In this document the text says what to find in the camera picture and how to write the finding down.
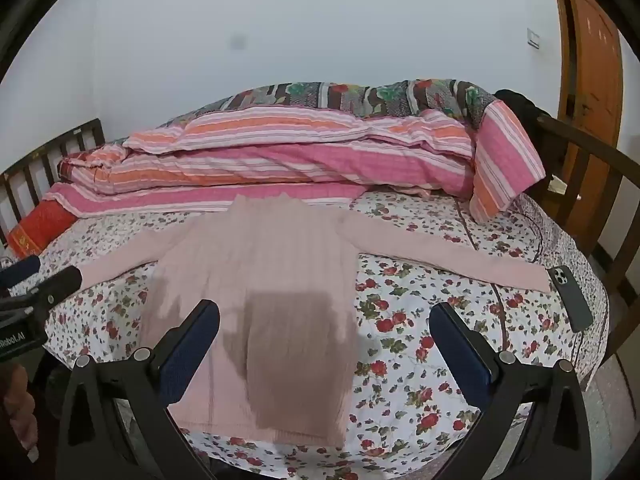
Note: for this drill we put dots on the pink orange striped quilt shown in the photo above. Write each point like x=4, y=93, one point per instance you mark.
x=310, y=160

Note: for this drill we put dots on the brown wooden door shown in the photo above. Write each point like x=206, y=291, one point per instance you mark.
x=595, y=75

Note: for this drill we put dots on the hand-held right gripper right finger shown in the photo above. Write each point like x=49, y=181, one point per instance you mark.
x=457, y=347

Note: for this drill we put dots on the grey smartphone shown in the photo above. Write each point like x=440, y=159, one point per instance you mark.
x=570, y=297

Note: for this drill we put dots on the white wall switch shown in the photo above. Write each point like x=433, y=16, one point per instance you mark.
x=534, y=38

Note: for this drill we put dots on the floral bed sheet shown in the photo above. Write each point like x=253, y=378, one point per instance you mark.
x=415, y=340

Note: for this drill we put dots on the pink ribbed sweater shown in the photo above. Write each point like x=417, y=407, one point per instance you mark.
x=280, y=260

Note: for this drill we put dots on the dark floral patchwork quilt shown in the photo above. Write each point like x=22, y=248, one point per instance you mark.
x=380, y=95

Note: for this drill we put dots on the person's left hand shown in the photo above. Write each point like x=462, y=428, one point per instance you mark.
x=17, y=410

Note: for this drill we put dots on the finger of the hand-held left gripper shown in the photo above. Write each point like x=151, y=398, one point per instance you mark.
x=20, y=267
x=60, y=282

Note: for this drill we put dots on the dark wooden footboard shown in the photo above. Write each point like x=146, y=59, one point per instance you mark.
x=617, y=200

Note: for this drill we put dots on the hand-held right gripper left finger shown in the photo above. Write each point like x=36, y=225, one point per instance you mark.
x=192, y=345

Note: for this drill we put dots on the red pillow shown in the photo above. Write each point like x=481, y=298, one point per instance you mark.
x=42, y=227

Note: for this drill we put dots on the black cloth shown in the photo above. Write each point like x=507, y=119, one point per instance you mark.
x=515, y=105

